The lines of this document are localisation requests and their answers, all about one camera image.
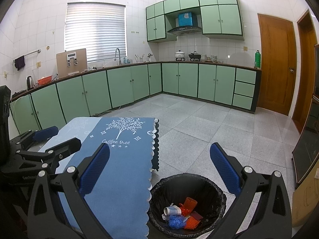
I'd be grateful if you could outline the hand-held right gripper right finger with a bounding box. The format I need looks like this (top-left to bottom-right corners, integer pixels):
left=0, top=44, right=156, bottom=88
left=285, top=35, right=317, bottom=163
left=210, top=142, right=292, bottom=239

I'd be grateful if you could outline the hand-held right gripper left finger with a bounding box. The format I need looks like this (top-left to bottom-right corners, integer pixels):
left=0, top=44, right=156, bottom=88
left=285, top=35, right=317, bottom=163
left=27, top=143, right=110, bottom=239

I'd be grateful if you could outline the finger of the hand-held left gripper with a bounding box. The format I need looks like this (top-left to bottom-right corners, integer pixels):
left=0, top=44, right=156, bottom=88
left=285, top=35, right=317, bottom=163
left=15, top=126, right=59, bottom=153
left=16, top=137, right=82, bottom=174

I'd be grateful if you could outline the black trash bin with liner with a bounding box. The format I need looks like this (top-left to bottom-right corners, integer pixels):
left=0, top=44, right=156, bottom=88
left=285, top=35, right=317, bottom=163
left=147, top=173, right=227, bottom=238

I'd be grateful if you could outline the red mesh net bag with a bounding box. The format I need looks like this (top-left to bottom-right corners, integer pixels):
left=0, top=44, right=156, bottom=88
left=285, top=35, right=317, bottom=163
left=179, top=202, right=192, bottom=216

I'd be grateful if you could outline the thick orange foam fruit net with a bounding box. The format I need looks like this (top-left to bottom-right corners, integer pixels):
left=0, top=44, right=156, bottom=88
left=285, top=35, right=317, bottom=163
left=184, top=216, right=202, bottom=230

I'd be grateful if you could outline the drink carton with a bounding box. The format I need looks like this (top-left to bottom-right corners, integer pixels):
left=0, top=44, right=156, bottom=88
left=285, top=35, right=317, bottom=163
left=163, top=205, right=182, bottom=221

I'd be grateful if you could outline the blue plastic bag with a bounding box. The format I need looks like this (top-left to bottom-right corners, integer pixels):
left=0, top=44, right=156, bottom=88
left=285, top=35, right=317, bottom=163
left=168, top=214, right=191, bottom=230

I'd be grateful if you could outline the light blue tablecloth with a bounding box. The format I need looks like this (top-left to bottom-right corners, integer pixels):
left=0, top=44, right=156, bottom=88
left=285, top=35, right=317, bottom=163
left=37, top=118, right=101, bottom=175

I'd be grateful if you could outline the blue tablecloth covered table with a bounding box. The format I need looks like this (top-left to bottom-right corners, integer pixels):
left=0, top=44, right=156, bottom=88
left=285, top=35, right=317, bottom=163
left=53, top=117, right=160, bottom=239

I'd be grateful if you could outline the cardboard box with white labels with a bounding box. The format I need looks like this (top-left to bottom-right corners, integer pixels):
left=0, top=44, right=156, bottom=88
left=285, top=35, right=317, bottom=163
left=56, top=48, right=88, bottom=79

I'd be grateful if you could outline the dark hanging towel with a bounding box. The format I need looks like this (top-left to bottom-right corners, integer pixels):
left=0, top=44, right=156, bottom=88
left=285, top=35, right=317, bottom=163
left=14, top=56, right=26, bottom=72

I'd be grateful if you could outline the large plain cardboard box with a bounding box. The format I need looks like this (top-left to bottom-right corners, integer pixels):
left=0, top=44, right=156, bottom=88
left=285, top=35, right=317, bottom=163
left=291, top=167, right=319, bottom=228

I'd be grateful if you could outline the green base cabinet run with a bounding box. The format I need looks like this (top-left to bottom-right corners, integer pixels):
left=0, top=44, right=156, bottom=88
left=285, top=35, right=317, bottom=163
left=10, top=61, right=262, bottom=136

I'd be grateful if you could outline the white window blind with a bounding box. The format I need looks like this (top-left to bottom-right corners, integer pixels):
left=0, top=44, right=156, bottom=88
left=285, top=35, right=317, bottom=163
left=65, top=2, right=126, bottom=64

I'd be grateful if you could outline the narrow wooden door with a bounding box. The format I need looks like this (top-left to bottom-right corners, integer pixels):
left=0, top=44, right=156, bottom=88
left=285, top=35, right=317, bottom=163
left=291, top=9, right=319, bottom=135

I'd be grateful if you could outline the black range hood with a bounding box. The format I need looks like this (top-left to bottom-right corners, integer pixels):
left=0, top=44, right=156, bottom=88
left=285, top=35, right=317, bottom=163
left=166, top=26, right=202, bottom=36

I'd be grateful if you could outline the blue hood chimney cover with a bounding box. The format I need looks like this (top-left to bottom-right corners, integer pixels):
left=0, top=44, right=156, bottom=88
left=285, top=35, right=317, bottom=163
left=178, top=12, right=194, bottom=27

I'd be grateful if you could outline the white floor cable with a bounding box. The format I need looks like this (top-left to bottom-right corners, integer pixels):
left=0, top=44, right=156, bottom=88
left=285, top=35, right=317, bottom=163
left=91, top=105, right=122, bottom=117

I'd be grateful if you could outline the steel towel rail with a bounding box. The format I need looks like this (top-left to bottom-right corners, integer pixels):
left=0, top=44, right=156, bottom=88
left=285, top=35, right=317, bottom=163
left=13, top=49, right=41, bottom=63

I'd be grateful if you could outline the wooden door with handle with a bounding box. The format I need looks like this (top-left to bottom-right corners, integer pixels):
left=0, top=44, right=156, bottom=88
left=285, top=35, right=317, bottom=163
left=257, top=13, right=298, bottom=116

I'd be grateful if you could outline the green wall cabinet unit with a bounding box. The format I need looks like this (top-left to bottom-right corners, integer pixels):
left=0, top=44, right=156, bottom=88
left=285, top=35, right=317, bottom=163
left=146, top=0, right=245, bottom=43

